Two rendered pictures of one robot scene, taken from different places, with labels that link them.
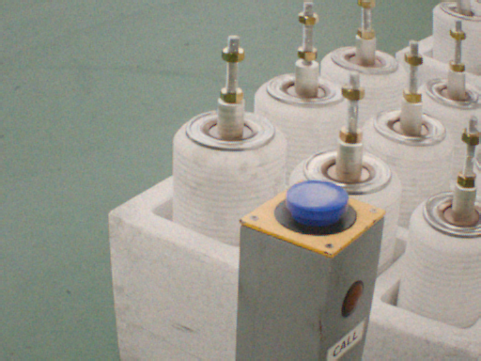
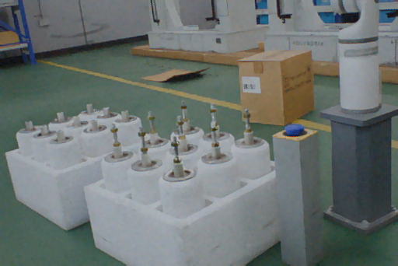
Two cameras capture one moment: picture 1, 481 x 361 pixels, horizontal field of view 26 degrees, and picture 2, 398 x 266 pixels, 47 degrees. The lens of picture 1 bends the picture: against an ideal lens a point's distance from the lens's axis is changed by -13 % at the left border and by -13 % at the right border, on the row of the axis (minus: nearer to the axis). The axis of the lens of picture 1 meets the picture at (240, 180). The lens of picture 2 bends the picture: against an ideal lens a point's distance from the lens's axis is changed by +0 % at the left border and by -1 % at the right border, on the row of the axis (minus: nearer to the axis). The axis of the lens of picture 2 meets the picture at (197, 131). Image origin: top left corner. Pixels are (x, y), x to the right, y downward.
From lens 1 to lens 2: 1.11 m
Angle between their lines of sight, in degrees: 71
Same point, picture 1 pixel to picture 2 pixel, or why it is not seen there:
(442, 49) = (67, 161)
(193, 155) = (193, 182)
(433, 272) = (265, 157)
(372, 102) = not seen: hidden behind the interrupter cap
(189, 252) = (214, 211)
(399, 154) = (199, 154)
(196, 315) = (219, 236)
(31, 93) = not seen: outside the picture
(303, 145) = not seen: hidden behind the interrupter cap
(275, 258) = (307, 144)
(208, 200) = (200, 195)
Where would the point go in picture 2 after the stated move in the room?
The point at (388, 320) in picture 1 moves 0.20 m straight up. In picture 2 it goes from (268, 178) to (262, 97)
